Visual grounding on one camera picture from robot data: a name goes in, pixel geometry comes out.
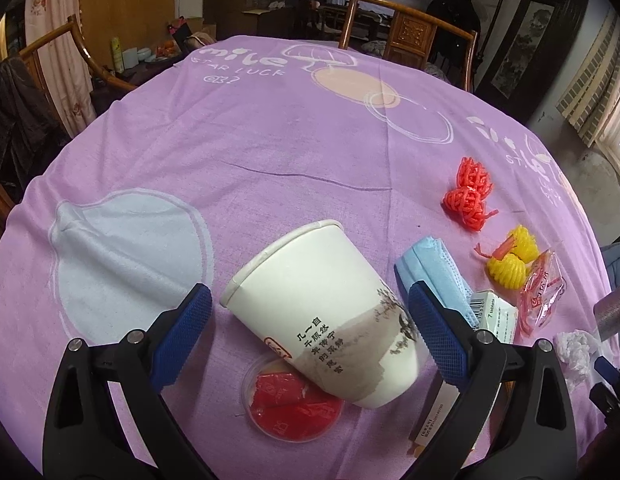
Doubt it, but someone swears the white tissue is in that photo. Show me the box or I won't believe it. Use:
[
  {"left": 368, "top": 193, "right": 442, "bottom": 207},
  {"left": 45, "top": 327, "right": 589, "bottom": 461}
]
[{"left": 554, "top": 330, "right": 602, "bottom": 392}]

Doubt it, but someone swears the wooden armchair with cushion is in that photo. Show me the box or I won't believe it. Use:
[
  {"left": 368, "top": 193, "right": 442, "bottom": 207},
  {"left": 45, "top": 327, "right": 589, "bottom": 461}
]
[{"left": 18, "top": 14, "right": 135, "bottom": 101}]

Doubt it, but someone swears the white green medicine box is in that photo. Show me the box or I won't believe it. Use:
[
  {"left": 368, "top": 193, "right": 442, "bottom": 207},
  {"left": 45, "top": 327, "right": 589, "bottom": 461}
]
[{"left": 406, "top": 288, "right": 521, "bottom": 458}]

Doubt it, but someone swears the striped window curtain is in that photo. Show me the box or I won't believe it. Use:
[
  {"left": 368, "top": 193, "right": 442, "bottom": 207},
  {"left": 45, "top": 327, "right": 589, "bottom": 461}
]
[{"left": 556, "top": 8, "right": 620, "bottom": 148}]

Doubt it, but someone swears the dark metal thermos bottle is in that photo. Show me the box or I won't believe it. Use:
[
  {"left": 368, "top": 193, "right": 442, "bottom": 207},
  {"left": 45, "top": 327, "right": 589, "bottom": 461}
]
[{"left": 593, "top": 286, "right": 620, "bottom": 341}]

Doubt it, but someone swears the framed wall painting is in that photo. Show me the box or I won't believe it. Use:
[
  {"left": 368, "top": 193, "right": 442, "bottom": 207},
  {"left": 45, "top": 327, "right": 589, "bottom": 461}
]
[{"left": 476, "top": 0, "right": 589, "bottom": 124}]

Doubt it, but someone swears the black coat on rack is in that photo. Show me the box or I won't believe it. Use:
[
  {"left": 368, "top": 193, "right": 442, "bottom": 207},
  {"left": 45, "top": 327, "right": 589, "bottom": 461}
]
[{"left": 426, "top": 0, "right": 481, "bottom": 88}]

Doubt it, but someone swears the clear red snack wrapper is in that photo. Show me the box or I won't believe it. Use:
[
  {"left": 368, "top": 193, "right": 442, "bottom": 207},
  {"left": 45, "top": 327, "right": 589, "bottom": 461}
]
[{"left": 517, "top": 249, "right": 566, "bottom": 337}]

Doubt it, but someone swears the purple printed bedsheet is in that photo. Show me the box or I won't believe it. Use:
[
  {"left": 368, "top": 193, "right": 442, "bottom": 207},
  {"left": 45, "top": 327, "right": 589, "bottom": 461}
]
[{"left": 0, "top": 36, "right": 610, "bottom": 466}]

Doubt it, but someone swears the yellow foam fruit net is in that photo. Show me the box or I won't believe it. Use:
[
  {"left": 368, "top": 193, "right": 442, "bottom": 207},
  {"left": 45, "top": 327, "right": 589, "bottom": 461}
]
[{"left": 474, "top": 224, "right": 540, "bottom": 290}]

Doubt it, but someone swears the white paper cup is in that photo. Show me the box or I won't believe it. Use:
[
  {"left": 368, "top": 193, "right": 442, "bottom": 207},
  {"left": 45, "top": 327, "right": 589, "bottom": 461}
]
[{"left": 221, "top": 220, "right": 421, "bottom": 410}]

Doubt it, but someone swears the wooden chair far side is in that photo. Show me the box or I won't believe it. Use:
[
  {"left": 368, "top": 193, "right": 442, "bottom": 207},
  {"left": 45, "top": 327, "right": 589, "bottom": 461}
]
[{"left": 338, "top": 0, "right": 477, "bottom": 92}]

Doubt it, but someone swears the red foam fruit net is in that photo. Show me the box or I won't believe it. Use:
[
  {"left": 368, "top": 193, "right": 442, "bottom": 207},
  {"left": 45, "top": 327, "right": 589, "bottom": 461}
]
[{"left": 442, "top": 157, "right": 498, "bottom": 232}]

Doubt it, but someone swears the blue face mask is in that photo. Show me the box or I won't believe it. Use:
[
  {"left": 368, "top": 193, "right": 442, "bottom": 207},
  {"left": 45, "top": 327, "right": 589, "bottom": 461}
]
[{"left": 395, "top": 236, "right": 479, "bottom": 330}]

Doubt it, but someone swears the red jelly cup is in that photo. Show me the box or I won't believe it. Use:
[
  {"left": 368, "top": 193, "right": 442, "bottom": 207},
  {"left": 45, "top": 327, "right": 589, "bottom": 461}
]
[{"left": 243, "top": 354, "right": 345, "bottom": 443}]

